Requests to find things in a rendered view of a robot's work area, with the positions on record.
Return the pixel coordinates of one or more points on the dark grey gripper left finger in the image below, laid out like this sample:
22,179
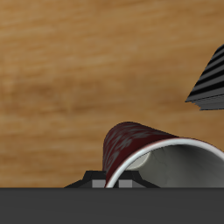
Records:
92,179

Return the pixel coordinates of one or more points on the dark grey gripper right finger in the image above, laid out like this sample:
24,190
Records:
130,180

